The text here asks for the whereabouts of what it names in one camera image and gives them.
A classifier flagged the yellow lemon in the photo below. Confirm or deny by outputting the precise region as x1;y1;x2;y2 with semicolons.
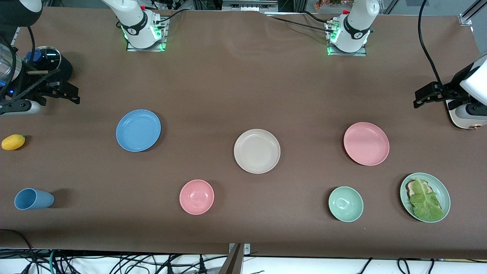
1;134;26;151

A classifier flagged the beige toaster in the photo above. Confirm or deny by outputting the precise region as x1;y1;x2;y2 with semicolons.
446;100;487;131

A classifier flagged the dark slanted pole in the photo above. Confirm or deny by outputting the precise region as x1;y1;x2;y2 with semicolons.
218;244;244;274

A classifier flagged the brown table cover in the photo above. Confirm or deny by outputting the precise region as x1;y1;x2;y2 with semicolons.
0;7;487;260

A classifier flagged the black floor cable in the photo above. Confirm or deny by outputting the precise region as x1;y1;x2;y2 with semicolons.
0;228;40;274

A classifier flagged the green lettuce leaf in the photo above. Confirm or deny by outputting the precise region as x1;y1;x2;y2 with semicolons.
409;178;444;222

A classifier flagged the aluminium profile rail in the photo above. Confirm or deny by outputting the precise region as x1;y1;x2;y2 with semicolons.
458;0;487;26

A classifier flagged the grey metal frame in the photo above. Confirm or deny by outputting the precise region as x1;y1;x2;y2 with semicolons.
222;0;279;13

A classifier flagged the blue plate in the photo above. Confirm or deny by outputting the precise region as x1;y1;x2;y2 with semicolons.
116;109;162;152

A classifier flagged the black base cable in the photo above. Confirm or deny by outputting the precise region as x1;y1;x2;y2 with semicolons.
152;8;191;25
266;14;331;30
301;10;333;25

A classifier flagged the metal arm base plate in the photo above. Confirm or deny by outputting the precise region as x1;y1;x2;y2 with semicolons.
126;17;168;52
326;23;368;57

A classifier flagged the black pot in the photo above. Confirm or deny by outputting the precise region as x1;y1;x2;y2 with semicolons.
23;48;73;83

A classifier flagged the green plate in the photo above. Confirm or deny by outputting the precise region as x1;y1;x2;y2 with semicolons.
399;172;451;223

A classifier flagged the metal table bracket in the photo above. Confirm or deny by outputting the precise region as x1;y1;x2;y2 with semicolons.
228;243;251;256

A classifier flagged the blue cup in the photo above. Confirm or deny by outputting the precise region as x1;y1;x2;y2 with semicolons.
14;188;55;210

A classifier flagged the pink plate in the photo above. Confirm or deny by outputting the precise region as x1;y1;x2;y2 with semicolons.
343;122;390;166

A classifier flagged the small green bowl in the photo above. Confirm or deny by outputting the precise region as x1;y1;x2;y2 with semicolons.
328;186;364;223

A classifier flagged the small pink bowl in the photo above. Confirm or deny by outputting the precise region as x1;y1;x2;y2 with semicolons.
179;179;215;215

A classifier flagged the toasted bread slice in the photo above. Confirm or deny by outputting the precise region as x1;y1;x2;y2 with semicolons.
406;180;431;199

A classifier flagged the beige plate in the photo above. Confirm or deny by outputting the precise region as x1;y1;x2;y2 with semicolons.
234;129;281;174

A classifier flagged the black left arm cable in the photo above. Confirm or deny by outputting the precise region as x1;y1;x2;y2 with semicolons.
417;0;445;89

